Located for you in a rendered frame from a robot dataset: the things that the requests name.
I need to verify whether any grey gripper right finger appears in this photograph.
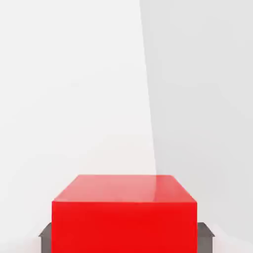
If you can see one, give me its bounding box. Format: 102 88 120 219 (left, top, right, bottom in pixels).
197 222 235 253

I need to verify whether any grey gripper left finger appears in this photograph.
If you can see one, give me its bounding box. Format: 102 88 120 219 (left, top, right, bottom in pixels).
29 222 52 253

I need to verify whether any small red cube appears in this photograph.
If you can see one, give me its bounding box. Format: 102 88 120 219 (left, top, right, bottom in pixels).
51 174 198 253

